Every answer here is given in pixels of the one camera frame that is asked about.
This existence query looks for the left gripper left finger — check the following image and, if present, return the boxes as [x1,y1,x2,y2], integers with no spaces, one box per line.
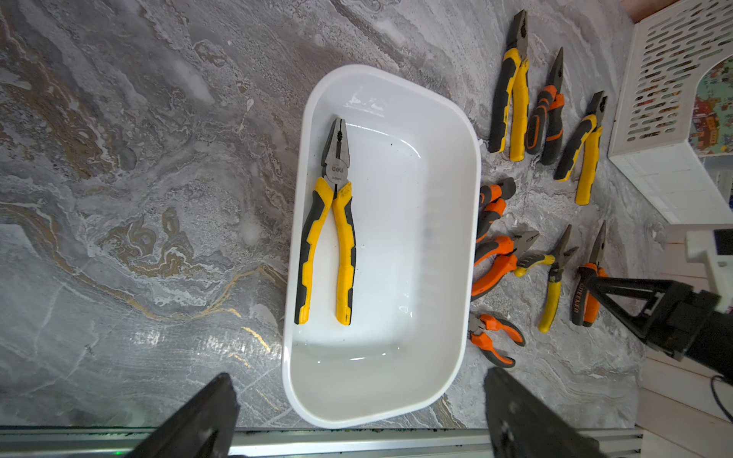
[127,373,240,457]

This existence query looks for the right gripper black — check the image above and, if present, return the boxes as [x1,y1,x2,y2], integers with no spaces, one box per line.
[587,277,732,381]

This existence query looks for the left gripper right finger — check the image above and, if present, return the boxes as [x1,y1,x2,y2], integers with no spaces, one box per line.
[484,368,603,458]

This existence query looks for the orange long nose pliers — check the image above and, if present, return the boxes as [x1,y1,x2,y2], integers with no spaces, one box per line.
[468,314,526,368]

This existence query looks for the orange black small pliers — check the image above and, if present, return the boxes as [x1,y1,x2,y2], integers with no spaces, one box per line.
[525,48,565,166]

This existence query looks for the white plastic storage box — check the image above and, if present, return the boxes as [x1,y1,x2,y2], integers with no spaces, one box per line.
[282,65,481,429]

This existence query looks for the yellow black combination pliers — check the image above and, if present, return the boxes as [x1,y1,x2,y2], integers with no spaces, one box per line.
[488,10,530,162]

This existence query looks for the yellow pliers in box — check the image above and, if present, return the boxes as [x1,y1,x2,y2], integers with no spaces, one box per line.
[294,118,357,326]

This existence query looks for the illustrated history book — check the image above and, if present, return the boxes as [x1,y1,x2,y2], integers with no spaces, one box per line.
[688,56,732,156]

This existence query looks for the white file organizer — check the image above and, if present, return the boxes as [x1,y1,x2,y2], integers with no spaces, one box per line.
[608,1,732,225]

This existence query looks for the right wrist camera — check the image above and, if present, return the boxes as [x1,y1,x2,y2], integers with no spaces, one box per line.
[685,228,732,314]

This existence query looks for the aluminium front rail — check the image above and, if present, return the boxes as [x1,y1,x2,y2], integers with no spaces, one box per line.
[0,424,645,458]

